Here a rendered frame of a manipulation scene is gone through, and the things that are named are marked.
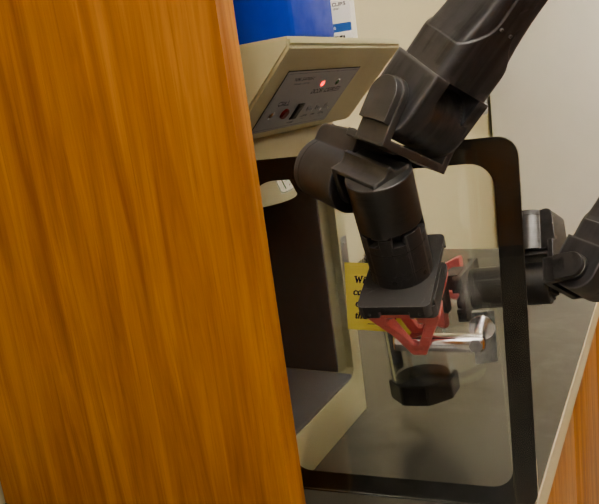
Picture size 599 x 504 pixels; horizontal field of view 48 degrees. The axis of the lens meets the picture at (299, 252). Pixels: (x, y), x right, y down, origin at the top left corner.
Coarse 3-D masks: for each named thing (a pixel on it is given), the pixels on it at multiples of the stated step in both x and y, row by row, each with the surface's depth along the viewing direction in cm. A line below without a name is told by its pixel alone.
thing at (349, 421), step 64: (448, 192) 66; (512, 192) 64; (320, 256) 73; (448, 256) 68; (512, 256) 66; (320, 320) 75; (448, 320) 70; (512, 320) 67; (320, 384) 77; (384, 384) 74; (448, 384) 71; (512, 384) 69; (320, 448) 79; (384, 448) 76; (448, 448) 73; (512, 448) 71
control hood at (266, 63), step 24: (240, 48) 69; (264, 48) 68; (288, 48) 67; (312, 48) 71; (336, 48) 76; (360, 48) 82; (384, 48) 89; (264, 72) 68; (360, 72) 89; (264, 96) 71; (360, 96) 96; (336, 120) 97
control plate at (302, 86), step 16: (288, 80) 72; (304, 80) 76; (320, 80) 80; (288, 96) 76; (304, 96) 79; (320, 96) 83; (336, 96) 88; (304, 112) 83; (320, 112) 88; (256, 128) 75; (272, 128) 79
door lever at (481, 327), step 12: (480, 324) 68; (492, 324) 68; (420, 336) 66; (444, 336) 65; (456, 336) 65; (468, 336) 64; (480, 336) 64; (396, 348) 67; (432, 348) 66; (444, 348) 65; (456, 348) 65; (468, 348) 64; (480, 348) 64
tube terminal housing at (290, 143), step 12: (288, 132) 89; (300, 132) 92; (312, 132) 95; (264, 144) 84; (276, 144) 87; (288, 144) 89; (300, 144) 92; (264, 156) 84; (276, 156) 87; (288, 156) 89
